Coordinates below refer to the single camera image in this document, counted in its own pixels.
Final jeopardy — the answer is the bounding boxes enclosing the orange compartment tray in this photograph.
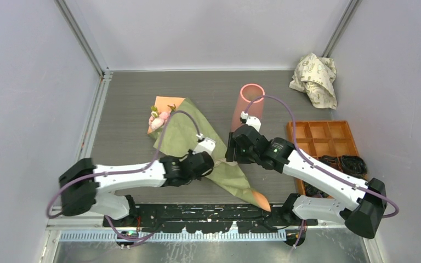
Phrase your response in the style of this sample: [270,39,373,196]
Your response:
[286,120,369,199]

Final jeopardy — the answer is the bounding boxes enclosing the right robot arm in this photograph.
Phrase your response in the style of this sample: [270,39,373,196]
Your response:
[225,124,388,239]

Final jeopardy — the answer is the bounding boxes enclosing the dark patterned rolled tie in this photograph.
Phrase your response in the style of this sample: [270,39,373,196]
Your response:
[318,155,368,179]
[303,182,329,198]

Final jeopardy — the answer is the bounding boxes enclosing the aluminium frame rail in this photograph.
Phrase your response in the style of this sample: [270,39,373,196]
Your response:
[75,69,113,163]

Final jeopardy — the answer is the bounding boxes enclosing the crumpled printed paper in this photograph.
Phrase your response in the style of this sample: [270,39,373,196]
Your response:
[289,53,337,110]

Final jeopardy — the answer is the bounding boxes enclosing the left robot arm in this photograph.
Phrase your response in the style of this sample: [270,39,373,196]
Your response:
[59,151,214,226]

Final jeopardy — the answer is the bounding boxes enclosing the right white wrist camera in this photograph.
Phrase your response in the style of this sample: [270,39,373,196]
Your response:
[240,111,261,132]

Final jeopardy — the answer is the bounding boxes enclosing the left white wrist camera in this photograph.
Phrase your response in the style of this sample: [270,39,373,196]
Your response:
[193,134,216,155]

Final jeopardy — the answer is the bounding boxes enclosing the green orange flower bouquet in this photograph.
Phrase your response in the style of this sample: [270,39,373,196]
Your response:
[147,96,271,211]

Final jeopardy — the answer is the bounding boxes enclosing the pink cylindrical vase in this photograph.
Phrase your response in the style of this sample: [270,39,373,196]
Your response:
[231,83,266,133]

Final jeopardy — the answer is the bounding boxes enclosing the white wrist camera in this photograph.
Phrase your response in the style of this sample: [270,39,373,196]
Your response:
[240,111,261,132]
[193,134,216,155]

